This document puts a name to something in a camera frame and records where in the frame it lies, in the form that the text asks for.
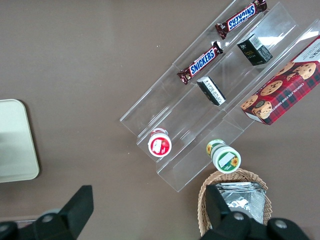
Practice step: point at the clear acrylic tiered shelf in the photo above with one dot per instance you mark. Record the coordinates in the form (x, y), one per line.
(175, 107)

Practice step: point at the black box with white label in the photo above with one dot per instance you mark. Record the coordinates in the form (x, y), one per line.
(211, 91)

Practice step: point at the light tan wicker basket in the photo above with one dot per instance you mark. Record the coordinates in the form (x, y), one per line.
(205, 215)

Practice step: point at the green-lidded sunflower cup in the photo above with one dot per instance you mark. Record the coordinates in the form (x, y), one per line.
(226, 160)

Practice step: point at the red tartan cookie box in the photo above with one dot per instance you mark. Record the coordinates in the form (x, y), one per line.
(287, 92)

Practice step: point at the black box with gold print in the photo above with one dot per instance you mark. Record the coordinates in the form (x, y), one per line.
(252, 51)

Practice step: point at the silver foil packet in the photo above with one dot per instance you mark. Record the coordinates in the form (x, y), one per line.
(245, 200)

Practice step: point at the cream plastic tray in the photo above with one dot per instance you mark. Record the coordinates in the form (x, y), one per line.
(15, 140)

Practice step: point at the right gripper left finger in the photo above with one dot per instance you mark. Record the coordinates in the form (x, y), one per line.
(75, 210)

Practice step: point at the red-lidded yogurt cup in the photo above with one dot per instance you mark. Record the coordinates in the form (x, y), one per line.
(159, 145)

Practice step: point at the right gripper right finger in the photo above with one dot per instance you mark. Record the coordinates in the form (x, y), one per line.
(217, 212)

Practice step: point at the Snickers chocolate bar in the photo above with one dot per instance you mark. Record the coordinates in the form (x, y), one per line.
(241, 19)
(202, 63)

